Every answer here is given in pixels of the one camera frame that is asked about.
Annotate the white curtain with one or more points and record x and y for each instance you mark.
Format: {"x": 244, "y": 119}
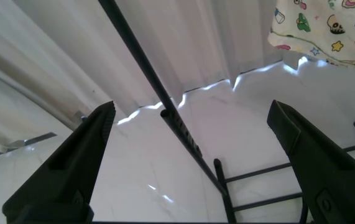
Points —
{"x": 211, "y": 37}

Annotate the black clothes rack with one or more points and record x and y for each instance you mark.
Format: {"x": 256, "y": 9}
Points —
{"x": 181, "y": 133}

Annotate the cream printed garment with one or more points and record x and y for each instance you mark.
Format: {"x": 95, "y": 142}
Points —
{"x": 320, "y": 31}

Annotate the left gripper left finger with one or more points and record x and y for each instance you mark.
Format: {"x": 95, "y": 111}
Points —
{"x": 71, "y": 174}

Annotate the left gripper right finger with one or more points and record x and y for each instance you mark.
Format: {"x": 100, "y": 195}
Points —
{"x": 326, "y": 180}

